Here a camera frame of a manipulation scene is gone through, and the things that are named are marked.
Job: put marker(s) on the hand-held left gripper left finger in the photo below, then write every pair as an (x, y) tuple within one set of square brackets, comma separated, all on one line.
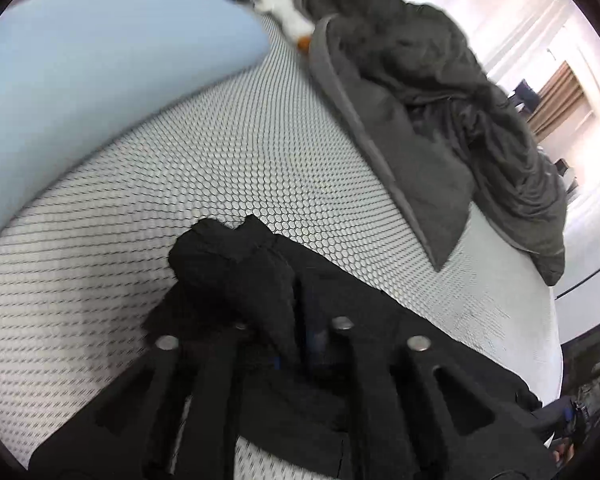
[(215, 385)]

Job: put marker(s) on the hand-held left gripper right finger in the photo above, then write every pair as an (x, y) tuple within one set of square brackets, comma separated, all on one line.
[(375, 385)]

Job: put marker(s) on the black pants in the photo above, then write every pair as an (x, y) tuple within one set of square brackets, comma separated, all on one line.
[(220, 265)]

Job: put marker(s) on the honeycomb patterned bed mattress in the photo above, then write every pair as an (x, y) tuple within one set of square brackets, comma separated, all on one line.
[(180, 170)]

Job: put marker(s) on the dark grey blanket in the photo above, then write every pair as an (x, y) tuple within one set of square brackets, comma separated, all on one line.
[(420, 110)]

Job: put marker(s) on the brown curtain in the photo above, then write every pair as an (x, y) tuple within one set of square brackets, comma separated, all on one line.
[(555, 102)]

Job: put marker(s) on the light blue pillow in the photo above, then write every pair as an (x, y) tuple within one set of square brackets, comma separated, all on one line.
[(90, 70)]

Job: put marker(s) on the white sheer curtain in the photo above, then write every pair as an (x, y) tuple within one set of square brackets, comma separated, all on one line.
[(490, 20)]

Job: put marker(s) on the white plush toy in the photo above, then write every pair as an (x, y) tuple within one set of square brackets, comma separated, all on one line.
[(285, 7)]

